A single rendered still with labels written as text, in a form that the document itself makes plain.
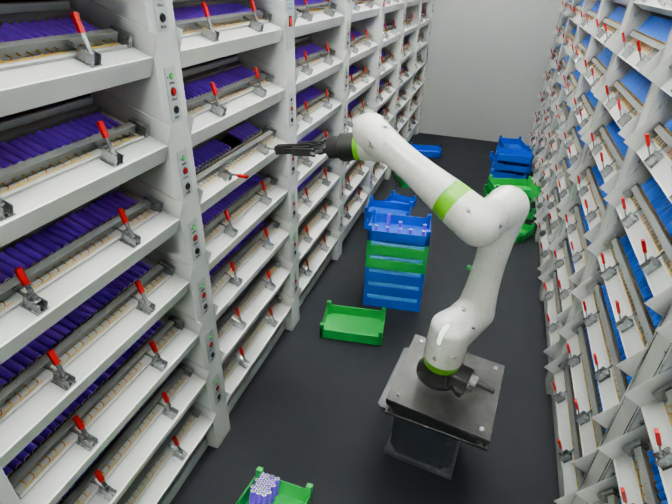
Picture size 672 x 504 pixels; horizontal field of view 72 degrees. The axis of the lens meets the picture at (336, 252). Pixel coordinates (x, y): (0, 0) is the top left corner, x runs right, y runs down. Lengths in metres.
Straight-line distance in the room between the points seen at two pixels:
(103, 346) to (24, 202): 0.40
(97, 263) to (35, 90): 0.38
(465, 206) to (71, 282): 0.94
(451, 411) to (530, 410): 0.63
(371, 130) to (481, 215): 0.40
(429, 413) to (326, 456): 0.48
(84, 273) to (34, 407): 0.28
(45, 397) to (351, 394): 1.24
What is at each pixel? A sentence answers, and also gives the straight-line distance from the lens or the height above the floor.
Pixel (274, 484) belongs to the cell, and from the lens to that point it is 1.71.
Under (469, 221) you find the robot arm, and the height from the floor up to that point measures 0.97.
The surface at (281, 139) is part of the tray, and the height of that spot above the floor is 0.96.
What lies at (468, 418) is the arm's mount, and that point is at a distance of 1.60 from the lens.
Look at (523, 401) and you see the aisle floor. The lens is 2.19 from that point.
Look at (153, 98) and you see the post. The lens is 1.21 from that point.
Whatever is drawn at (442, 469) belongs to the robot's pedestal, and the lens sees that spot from 1.86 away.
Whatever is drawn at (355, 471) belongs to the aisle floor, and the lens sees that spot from 1.83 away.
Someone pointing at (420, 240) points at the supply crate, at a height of 0.43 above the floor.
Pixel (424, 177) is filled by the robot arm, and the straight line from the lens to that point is 1.31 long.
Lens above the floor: 1.52
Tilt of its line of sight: 31 degrees down
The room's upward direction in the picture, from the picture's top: 2 degrees clockwise
